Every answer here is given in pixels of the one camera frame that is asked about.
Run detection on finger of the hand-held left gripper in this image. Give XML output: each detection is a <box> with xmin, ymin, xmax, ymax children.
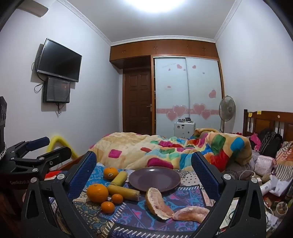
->
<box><xmin>8</xmin><ymin>137</ymin><xmax>50</xmax><ymax>159</ymax></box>
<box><xmin>14</xmin><ymin>146</ymin><xmax>72</xmax><ymax>179</ymax></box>

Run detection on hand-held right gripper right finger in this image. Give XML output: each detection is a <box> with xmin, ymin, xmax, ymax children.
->
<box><xmin>190</xmin><ymin>151</ymin><xmax>273</xmax><ymax>238</ymax></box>

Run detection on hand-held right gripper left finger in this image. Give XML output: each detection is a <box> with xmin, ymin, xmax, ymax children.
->
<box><xmin>22</xmin><ymin>150</ymin><xmax>101</xmax><ymax>238</ymax></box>

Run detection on large orange with sticker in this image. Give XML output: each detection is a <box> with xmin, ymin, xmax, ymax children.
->
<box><xmin>103</xmin><ymin>167</ymin><xmax>119</xmax><ymax>180</ymax></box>

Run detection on yellow corn cob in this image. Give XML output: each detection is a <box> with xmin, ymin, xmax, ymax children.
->
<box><xmin>110</xmin><ymin>171</ymin><xmax>128</xmax><ymax>186</ymax></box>
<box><xmin>107</xmin><ymin>184</ymin><xmax>140</xmax><ymax>202</ymax></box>

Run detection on pale pink pomelo piece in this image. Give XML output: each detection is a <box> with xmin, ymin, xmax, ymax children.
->
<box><xmin>172</xmin><ymin>205</ymin><xmax>210</xmax><ymax>223</ymax></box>

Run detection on dark purple plate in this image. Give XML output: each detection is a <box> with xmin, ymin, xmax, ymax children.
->
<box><xmin>128</xmin><ymin>167</ymin><xmax>182</xmax><ymax>193</ymax></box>

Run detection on pomelo piece with yellow rind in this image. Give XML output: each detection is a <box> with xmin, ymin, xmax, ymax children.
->
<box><xmin>145</xmin><ymin>187</ymin><xmax>174</xmax><ymax>220</ymax></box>

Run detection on white floral bedsheet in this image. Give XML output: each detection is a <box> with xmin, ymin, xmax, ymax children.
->
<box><xmin>176</xmin><ymin>169</ymin><xmax>204</xmax><ymax>187</ymax></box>

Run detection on small white cabinet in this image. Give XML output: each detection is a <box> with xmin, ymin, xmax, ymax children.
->
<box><xmin>174</xmin><ymin>118</ymin><xmax>196</xmax><ymax>139</ymax></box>

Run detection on pink bag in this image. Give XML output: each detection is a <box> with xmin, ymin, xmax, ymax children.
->
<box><xmin>254</xmin><ymin>155</ymin><xmax>275</xmax><ymax>176</ymax></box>

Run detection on colourful patchwork blanket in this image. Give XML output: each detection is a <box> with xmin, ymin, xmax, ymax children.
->
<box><xmin>89</xmin><ymin>128</ymin><xmax>252</xmax><ymax>172</ymax></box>

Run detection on standing fan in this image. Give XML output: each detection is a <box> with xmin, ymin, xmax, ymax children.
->
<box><xmin>218</xmin><ymin>95</ymin><xmax>236</xmax><ymax>133</ymax></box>

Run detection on black bag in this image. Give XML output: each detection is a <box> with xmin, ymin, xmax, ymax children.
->
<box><xmin>259</xmin><ymin>128</ymin><xmax>283</xmax><ymax>158</ymax></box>

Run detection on brown wooden headboard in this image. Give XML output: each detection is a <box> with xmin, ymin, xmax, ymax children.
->
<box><xmin>243</xmin><ymin>109</ymin><xmax>293</xmax><ymax>142</ymax></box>

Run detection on striped cloth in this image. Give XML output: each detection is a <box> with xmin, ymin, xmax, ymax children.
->
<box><xmin>275</xmin><ymin>141</ymin><xmax>293</xmax><ymax>174</ymax></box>

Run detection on sliding wardrobe with heart stickers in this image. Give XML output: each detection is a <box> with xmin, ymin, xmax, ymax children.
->
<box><xmin>153</xmin><ymin>56</ymin><xmax>225</xmax><ymax>135</ymax></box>

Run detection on brown wooden door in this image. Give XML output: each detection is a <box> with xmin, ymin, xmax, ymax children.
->
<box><xmin>122</xmin><ymin>70</ymin><xmax>153</xmax><ymax>135</ymax></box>

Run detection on brown overhead cabinet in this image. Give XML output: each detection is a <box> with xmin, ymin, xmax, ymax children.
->
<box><xmin>109</xmin><ymin>39</ymin><xmax>218</xmax><ymax>69</ymax></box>

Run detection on white air conditioner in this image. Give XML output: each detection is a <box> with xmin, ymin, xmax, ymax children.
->
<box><xmin>18</xmin><ymin>0</ymin><xmax>49</xmax><ymax>11</ymax></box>

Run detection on ceiling light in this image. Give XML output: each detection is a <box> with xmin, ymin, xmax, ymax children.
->
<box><xmin>130</xmin><ymin>0</ymin><xmax>186</xmax><ymax>12</ymax></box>

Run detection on small black wall monitor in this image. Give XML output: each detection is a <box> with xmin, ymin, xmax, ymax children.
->
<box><xmin>43</xmin><ymin>77</ymin><xmax>71</xmax><ymax>103</ymax></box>

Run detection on black wall television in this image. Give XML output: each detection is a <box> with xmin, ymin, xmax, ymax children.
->
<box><xmin>37</xmin><ymin>38</ymin><xmax>82</xmax><ymax>83</ymax></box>

